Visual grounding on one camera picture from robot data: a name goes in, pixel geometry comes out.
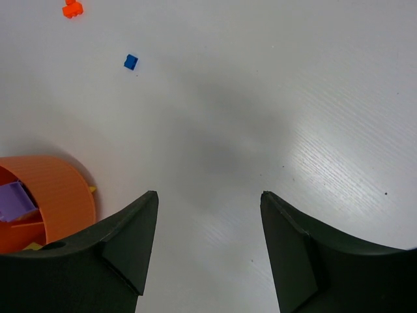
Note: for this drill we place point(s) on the tiny blue lego stud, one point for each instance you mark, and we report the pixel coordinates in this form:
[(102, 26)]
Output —
[(130, 62)]

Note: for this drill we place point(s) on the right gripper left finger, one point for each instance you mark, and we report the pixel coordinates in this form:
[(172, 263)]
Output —
[(102, 268)]

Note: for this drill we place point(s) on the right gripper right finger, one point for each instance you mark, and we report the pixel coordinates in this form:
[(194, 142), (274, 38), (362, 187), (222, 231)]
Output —
[(317, 268)]

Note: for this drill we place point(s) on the small orange lego piece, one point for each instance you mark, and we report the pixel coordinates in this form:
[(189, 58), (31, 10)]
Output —
[(72, 9)]

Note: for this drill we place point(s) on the lime green purple lego brick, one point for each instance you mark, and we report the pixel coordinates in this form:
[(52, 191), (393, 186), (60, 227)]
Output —
[(36, 246)]

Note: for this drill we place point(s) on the orange round divided container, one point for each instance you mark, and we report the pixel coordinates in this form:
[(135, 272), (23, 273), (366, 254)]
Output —
[(61, 194)]

